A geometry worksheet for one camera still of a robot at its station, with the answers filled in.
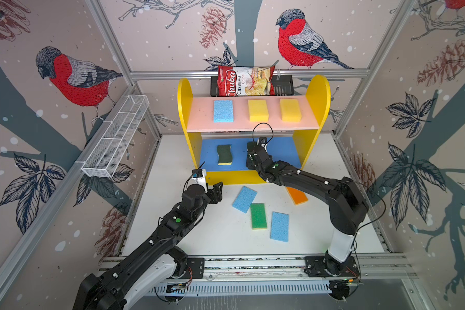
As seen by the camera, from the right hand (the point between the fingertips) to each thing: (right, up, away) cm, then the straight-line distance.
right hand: (251, 160), depth 91 cm
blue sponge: (-4, -19, +2) cm, 20 cm away
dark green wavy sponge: (-13, +2, 0) cm, 13 cm away
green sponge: (+3, -25, -5) cm, 26 cm away
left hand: (-16, -9, -13) cm, 22 cm away
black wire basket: (+17, +38, +5) cm, 42 cm away
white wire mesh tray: (-56, +4, -17) cm, 59 cm away
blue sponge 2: (+12, -28, -7) cm, 32 cm away
